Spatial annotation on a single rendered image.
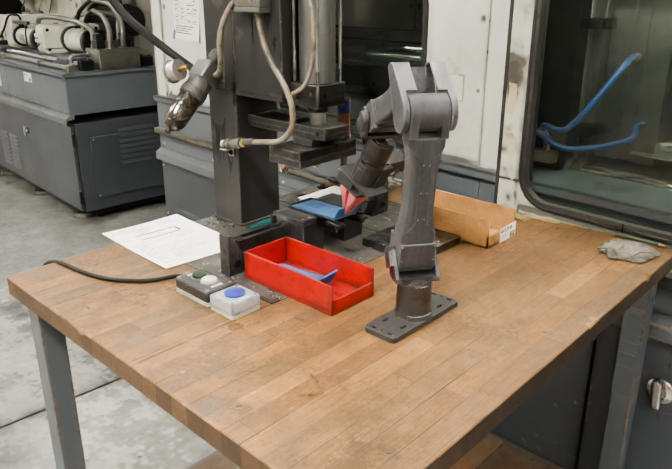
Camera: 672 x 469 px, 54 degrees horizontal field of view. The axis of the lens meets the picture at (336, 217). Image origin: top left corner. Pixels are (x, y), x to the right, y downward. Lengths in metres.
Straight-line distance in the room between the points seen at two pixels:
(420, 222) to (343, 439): 0.40
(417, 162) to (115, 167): 3.66
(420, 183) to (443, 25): 0.99
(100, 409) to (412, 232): 1.77
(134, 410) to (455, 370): 1.73
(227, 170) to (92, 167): 2.93
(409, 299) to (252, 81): 0.65
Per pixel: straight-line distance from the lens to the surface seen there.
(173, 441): 2.44
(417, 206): 1.11
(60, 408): 1.63
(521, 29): 1.81
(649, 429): 1.96
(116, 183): 4.63
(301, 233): 1.45
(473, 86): 1.96
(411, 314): 1.18
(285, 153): 1.43
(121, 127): 4.59
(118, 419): 2.59
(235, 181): 1.65
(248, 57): 1.54
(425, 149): 1.07
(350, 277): 1.31
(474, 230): 1.56
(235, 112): 1.60
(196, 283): 1.30
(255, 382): 1.04
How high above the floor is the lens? 1.47
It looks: 19 degrees down
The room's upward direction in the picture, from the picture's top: straight up
